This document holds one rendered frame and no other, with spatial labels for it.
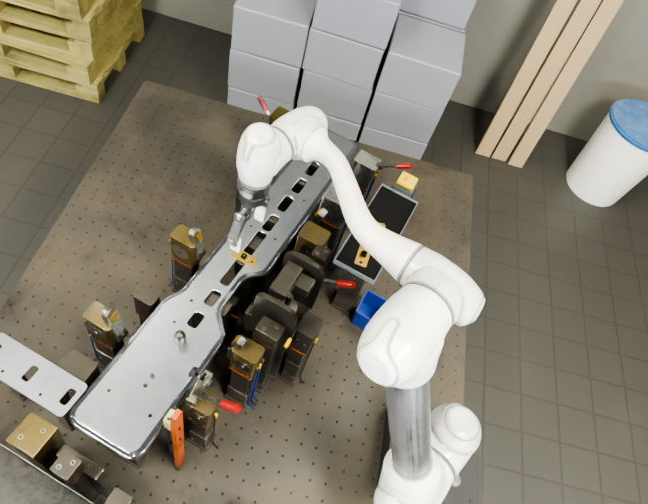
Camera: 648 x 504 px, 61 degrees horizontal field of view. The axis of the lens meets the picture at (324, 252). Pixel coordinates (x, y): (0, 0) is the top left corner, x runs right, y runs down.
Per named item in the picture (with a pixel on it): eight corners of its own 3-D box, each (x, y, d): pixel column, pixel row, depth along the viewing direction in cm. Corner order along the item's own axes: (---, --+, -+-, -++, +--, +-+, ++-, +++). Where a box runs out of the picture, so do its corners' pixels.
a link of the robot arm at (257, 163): (256, 197, 139) (290, 171, 146) (263, 154, 126) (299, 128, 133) (226, 172, 141) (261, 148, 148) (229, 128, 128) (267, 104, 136)
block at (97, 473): (83, 471, 159) (64, 443, 135) (118, 492, 158) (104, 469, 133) (76, 480, 157) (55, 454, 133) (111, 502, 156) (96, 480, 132)
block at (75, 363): (81, 379, 174) (64, 342, 151) (111, 398, 172) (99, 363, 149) (64, 398, 169) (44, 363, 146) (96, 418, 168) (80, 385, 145)
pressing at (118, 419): (312, 122, 218) (313, 119, 217) (362, 147, 215) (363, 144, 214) (62, 419, 139) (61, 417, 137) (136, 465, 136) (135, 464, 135)
